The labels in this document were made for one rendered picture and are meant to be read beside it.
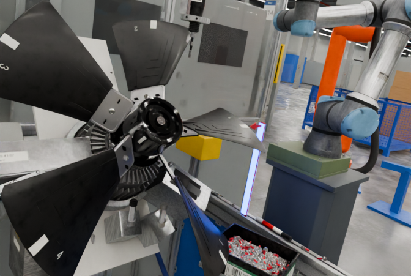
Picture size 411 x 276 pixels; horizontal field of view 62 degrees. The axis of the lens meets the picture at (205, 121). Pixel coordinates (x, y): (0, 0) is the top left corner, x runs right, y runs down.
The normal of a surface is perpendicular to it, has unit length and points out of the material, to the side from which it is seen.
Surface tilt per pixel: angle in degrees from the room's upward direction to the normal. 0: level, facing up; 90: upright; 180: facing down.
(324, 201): 90
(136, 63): 55
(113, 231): 84
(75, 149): 50
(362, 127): 96
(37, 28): 73
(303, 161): 90
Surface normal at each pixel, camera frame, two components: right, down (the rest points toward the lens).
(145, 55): -0.07, -0.47
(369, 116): 0.15, 0.33
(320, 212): -0.04, 0.21
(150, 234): -0.61, 0.29
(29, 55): 0.39, 0.08
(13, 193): 0.75, -0.07
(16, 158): 0.62, -0.41
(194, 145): -0.73, 0.03
